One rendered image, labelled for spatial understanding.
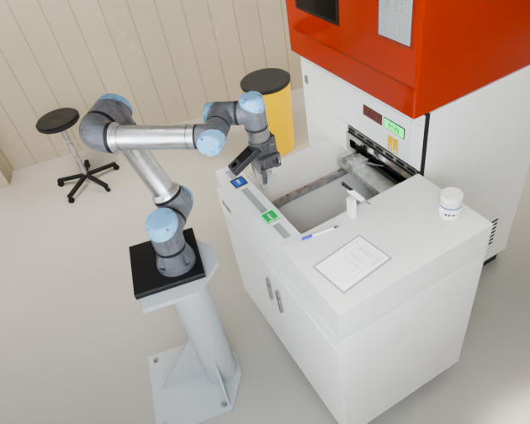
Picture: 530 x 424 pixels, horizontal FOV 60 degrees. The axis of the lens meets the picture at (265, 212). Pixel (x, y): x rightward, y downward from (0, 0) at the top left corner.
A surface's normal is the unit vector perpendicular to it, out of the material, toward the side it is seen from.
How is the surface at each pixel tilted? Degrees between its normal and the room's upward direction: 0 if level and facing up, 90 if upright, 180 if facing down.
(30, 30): 90
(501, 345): 0
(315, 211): 0
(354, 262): 0
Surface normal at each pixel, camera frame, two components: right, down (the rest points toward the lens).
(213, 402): -0.15, -0.73
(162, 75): 0.29, 0.62
